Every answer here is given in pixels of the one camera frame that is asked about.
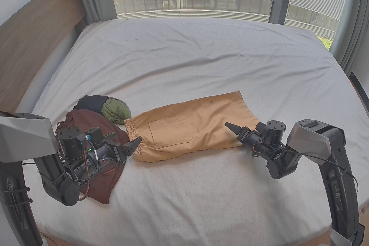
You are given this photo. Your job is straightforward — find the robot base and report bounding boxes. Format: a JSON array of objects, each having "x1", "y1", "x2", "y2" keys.
[{"x1": 329, "y1": 229, "x2": 365, "y2": 246}]

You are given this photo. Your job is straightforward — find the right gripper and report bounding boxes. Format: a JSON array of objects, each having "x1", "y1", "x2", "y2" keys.
[{"x1": 225, "y1": 123, "x2": 266, "y2": 151}]

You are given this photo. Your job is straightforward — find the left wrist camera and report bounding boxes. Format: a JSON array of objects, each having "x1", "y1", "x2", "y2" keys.
[{"x1": 86, "y1": 127, "x2": 103, "y2": 143}]

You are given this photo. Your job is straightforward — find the tan shorts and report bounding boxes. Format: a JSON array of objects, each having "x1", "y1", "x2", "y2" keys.
[{"x1": 124, "y1": 91, "x2": 258, "y2": 163}]

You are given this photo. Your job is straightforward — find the brown shorts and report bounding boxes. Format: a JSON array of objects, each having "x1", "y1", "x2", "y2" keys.
[{"x1": 56, "y1": 109, "x2": 130, "y2": 205}]

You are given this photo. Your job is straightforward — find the bed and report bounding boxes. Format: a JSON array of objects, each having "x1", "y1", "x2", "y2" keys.
[{"x1": 0, "y1": 0, "x2": 369, "y2": 246}]

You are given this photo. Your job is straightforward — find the black garment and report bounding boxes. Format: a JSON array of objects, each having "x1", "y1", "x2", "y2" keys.
[{"x1": 73, "y1": 95, "x2": 108, "y2": 113}]

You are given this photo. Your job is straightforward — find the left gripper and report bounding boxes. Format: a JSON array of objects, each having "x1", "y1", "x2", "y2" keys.
[{"x1": 95, "y1": 137, "x2": 142, "y2": 170}]

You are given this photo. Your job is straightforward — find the green garment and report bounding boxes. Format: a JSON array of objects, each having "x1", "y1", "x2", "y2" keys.
[{"x1": 101, "y1": 97, "x2": 132, "y2": 125}]

